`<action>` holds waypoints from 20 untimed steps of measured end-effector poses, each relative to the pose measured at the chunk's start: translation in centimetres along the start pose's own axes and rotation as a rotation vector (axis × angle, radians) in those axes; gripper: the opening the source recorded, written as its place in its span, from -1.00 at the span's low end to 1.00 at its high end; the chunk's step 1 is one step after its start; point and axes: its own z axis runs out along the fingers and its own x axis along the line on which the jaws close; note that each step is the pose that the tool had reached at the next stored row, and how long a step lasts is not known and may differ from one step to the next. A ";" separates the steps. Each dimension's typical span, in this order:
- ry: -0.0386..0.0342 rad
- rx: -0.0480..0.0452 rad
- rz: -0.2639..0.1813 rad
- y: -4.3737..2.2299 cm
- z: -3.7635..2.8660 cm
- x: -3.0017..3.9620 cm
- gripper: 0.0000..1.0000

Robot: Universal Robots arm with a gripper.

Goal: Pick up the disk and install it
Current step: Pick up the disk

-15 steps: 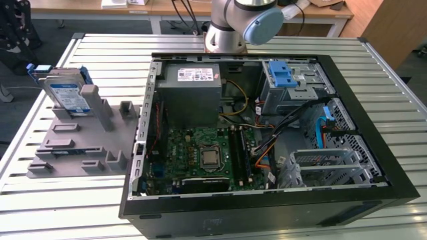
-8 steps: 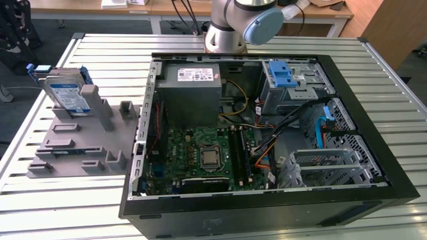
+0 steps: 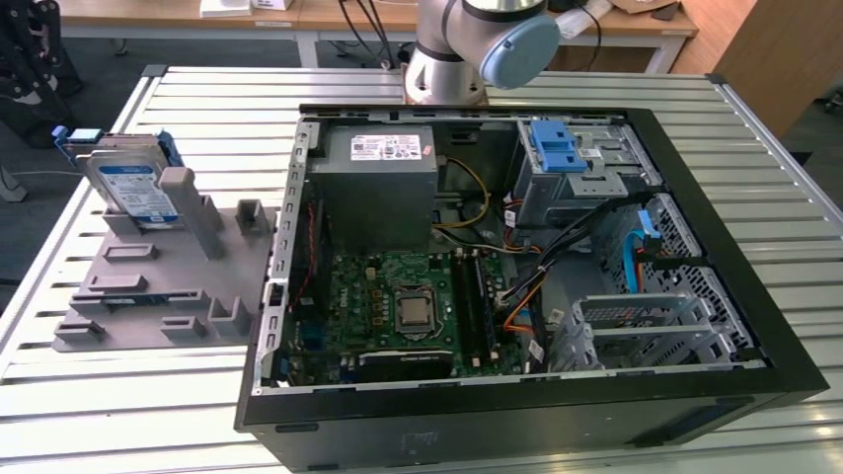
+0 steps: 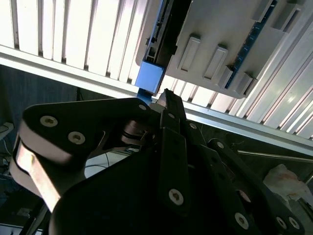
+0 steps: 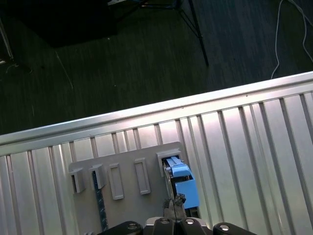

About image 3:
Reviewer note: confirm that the hard disk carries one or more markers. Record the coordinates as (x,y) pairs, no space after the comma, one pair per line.
(132,192)

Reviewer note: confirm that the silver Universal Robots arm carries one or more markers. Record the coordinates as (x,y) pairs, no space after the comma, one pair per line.
(448,84)

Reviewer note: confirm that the wooden desk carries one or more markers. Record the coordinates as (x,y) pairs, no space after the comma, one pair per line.
(164,22)

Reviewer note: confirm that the large white box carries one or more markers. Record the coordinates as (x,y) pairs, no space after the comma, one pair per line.
(224,9)

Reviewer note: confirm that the white floor stand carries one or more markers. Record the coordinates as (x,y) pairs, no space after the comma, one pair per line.
(13,190)

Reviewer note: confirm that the small white box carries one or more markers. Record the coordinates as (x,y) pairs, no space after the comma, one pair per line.
(271,4)

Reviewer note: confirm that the grey parts rack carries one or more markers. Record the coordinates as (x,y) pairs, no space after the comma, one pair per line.
(178,276)

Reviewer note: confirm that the grey power supply unit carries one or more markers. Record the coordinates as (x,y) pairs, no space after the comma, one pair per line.
(375,207)

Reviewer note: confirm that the green motherboard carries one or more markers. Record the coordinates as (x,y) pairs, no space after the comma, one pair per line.
(368,296)

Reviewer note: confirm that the silver CPU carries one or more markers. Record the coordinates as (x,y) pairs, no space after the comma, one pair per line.
(416,313)

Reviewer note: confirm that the blue drive latch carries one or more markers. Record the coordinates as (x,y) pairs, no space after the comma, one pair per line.
(556,148)

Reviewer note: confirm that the CPU socket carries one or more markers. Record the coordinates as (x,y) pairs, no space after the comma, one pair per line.
(416,332)

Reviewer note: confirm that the black RAM slot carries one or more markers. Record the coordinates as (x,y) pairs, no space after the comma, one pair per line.
(486,316)
(468,306)

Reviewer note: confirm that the black graphics card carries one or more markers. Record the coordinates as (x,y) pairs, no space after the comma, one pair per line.
(404,365)

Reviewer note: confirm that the metal drive cage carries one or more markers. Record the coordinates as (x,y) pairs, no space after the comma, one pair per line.
(592,187)

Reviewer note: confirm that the brown cardboard piece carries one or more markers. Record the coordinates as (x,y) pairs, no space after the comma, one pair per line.
(642,7)

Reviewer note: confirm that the black PC case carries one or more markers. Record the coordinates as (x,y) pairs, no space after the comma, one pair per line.
(527,419)

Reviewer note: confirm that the wooden cabinet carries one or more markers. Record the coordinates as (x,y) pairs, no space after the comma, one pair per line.
(776,59)

